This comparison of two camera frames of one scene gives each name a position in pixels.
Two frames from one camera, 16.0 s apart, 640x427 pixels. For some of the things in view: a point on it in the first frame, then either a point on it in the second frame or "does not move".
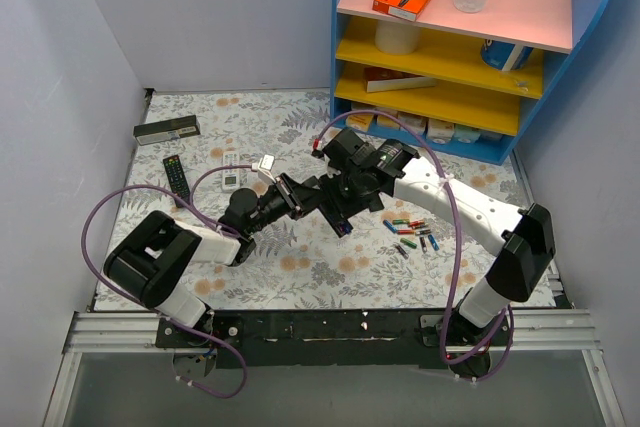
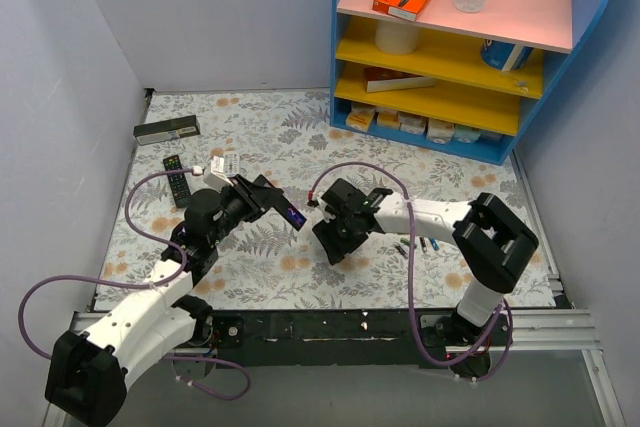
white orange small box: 440,131 does not move
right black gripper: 332,214 -> 341,217
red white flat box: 378,79 does not move
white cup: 396,37 does not move
